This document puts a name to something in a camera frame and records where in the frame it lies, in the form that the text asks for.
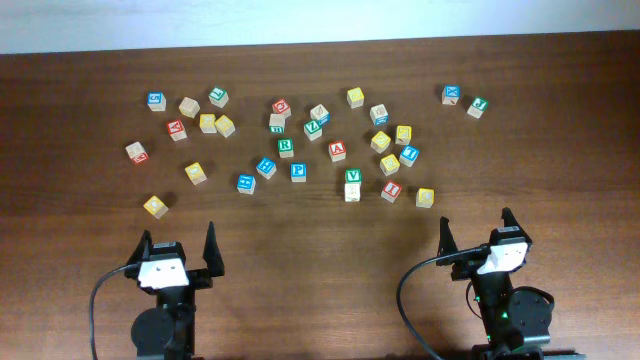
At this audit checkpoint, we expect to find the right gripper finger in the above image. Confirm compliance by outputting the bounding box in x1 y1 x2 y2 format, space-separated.
501 207 528 238
437 216 458 259

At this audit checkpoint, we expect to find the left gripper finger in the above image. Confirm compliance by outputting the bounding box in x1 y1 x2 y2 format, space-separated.
203 221 225 277
127 230 153 265

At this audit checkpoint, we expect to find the yellow C block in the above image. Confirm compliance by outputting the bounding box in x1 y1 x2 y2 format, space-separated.
416 188 435 208

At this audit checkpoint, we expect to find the red I block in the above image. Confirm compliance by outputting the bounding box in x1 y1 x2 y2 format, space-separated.
381 181 402 203

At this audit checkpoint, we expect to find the green R block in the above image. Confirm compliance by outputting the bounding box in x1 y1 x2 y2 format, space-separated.
277 138 294 158

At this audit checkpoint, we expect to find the red A block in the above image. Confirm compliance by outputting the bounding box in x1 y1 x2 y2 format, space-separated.
328 141 347 162

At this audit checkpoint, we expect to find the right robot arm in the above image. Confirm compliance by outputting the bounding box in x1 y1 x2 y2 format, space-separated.
436 208 555 359

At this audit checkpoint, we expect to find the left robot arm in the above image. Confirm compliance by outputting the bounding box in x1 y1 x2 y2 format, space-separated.
125 223 225 359

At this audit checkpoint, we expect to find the yellow O block lower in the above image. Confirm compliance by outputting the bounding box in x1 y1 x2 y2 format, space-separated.
143 195 169 219

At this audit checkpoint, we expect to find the yellow o block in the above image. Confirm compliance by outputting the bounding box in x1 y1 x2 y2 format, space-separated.
185 162 207 185
143 195 169 219

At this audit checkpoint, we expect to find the blue H block lower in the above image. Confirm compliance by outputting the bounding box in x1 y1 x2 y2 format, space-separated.
236 174 256 195

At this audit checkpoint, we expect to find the blue h block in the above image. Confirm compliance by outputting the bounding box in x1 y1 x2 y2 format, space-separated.
236 174 256 195
256 157 277 180

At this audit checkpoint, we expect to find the yellow O block upper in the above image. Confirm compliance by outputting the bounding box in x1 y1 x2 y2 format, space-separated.
185 162 207 185

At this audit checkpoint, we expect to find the blue T block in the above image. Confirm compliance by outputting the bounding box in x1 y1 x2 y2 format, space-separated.
399 145 420 167

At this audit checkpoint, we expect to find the yellow block lower right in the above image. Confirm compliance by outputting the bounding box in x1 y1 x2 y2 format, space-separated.
380 154 400 176

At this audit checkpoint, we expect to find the blue H block upper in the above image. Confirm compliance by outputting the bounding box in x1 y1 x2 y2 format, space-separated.
256 157 277 180

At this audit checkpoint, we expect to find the plain red-sided block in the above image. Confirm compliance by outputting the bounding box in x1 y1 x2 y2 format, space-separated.
125 142 149 164

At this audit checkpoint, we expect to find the plain block below V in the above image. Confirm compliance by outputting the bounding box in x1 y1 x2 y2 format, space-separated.
344 183 361 202

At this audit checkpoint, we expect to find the yellow block right upper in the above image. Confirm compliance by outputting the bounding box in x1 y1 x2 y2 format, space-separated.
395 125 412 146

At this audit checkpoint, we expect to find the green V block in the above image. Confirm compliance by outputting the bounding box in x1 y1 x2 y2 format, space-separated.
345 168 362 184

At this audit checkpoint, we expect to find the green J block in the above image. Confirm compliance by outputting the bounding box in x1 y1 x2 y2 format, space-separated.
467 97 489 119

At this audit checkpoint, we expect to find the blue P block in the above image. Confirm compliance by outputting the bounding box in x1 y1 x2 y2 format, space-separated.
290 163 307 183

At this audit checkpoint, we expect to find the yellow block diamond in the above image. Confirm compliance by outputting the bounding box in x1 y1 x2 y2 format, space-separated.
370 131 391 154

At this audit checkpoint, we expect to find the yellow block right pair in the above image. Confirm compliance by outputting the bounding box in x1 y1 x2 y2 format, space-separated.
214 115 236 138

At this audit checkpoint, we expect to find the yellow block pair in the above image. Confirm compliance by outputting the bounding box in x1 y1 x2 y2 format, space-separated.
214 115 236 138
199 114 217 134

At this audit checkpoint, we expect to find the red Y block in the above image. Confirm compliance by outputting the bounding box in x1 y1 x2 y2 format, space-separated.
166 119 187 141

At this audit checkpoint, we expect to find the yellow block left pair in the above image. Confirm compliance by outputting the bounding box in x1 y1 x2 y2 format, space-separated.
199 114 217 134

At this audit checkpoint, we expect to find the blue X block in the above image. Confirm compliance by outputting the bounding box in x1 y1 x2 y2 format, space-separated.
441 85 461 105

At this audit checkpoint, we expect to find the plain blue-sided block right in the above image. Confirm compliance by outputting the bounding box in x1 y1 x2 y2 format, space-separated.
370 104 389 126

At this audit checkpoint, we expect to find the plain blue-sided block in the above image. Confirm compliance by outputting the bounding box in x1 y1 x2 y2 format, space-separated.
310 104 330 127
370 104 389 126

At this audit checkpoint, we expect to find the green-sided B block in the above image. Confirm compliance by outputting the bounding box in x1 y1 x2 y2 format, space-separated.
269 113 286 134

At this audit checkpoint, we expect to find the plain wooden block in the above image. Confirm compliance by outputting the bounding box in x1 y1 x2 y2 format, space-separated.
179 97 200 118

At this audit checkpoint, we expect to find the blue S block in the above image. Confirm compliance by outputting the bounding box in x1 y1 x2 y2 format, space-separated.
147 92 167 112

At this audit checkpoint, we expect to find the green L block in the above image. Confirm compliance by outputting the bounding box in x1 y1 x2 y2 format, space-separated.
208 86 229 108

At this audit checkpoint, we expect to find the green Z block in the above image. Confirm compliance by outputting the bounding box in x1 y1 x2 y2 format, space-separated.
304 120 322 141

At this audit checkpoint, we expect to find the red Q block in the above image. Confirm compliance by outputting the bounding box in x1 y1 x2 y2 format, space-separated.
272 98 291 118

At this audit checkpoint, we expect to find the yellow block top centre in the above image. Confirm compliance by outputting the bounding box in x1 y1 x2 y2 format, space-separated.
347 87 365 109

